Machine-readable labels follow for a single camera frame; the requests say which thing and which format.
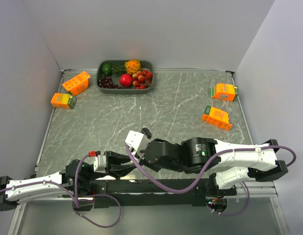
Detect aluminium frame rail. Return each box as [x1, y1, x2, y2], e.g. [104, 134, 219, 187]
[236, 186, 278, 198]

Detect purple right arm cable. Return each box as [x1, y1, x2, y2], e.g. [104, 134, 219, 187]
[124, 144, 297, 216]

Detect orange green box left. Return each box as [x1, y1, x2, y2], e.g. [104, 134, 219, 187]
[50, 93, 76, 109]

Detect dark grape bunch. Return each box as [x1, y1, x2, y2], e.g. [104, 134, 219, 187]
[98, 75, 122, 89]

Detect green leafy sprig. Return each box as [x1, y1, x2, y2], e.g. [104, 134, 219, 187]
[111, 65, 127, 75]

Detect green lime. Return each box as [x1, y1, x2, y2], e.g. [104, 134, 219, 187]
[101, 64, 112, 75]

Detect orange box back left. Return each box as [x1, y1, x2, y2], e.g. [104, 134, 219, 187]
[62, 71, 91, 96]

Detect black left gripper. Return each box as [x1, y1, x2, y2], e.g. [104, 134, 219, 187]
[84, 150, 141, 182]

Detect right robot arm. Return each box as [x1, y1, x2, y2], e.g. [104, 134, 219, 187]
[140, 138, 288, 195]

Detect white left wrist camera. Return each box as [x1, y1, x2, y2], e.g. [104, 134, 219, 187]
[89, 151, 107, 173]

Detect red apple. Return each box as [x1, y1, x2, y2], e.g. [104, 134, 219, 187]
[120, 74, 133, 88]

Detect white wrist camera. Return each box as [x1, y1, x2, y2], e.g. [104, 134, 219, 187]
[125, 130, 151, 160]
[89, 151, 107, 173]

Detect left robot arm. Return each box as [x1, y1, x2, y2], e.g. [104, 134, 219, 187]
[0, 151, 135, 212]

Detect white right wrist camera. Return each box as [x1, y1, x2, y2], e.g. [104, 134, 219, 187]
[125, 130, 151, 160]

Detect black earbud charging case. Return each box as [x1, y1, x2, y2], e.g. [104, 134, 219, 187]
[141, 127, 152, 139]

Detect grey-green fruit tray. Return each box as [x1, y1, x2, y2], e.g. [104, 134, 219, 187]
[96, 59, 156, 94]

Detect red lychee bunch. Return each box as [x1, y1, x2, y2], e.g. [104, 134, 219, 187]
[132, 70, 153, 89]

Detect orange box back right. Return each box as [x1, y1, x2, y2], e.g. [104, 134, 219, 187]
[208, 83, 238, 101]

